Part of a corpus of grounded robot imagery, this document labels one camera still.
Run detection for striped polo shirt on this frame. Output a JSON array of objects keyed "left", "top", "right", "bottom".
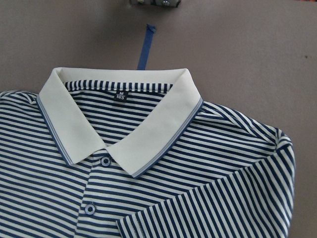
[{"left": 0, "top": 67, "right": 295, "bottom": 238}]

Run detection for aluminium frame post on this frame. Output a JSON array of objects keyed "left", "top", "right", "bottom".
[{"left": 130, "top": 0, "right": 182, "bottom": 7}]

